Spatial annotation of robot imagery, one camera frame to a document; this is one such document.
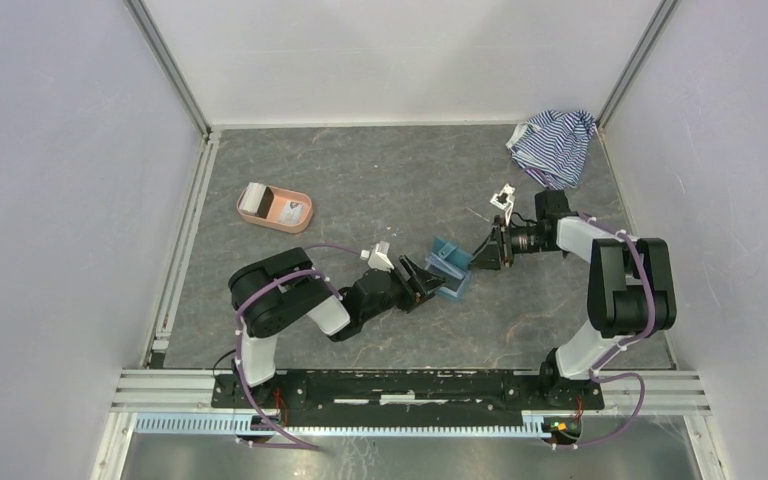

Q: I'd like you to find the teal card holder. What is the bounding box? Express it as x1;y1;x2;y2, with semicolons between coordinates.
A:
425;236;473;302

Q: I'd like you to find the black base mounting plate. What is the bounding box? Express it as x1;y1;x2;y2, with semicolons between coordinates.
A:
211;368;605;429

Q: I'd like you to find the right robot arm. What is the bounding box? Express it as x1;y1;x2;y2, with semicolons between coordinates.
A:
469;185;677;408

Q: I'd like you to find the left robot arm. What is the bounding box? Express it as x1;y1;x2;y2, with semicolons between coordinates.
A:
228;241;446;408

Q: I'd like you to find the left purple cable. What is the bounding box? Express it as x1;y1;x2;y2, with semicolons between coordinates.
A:
234;243;365;450

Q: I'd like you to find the aluminium frame rail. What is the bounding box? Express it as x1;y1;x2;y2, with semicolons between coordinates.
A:
92;367;727;479

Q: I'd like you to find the white VIP card in tray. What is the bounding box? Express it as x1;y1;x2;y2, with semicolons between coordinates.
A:
278;201;306;226

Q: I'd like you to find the purple cable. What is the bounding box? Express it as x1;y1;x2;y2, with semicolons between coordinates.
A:
234;243;365;450
523;165;657;450

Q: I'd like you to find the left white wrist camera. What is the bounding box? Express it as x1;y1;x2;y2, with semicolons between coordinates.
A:
360;241;394;272

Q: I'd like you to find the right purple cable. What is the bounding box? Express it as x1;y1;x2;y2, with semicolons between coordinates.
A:
523;165;657;450

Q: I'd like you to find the pink oval tray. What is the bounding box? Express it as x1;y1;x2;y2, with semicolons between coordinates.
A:
236;182;313;234

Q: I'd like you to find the stack of credit cards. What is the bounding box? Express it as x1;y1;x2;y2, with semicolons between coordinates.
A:
238;182;274;218

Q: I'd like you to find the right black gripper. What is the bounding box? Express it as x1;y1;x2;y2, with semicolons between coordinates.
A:
466;215;555;272

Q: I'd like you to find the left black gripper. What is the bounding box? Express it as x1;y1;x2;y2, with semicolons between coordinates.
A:
362;254;448;322

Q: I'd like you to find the blue striped cloth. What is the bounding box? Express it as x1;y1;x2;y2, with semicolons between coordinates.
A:
505;110;598;190

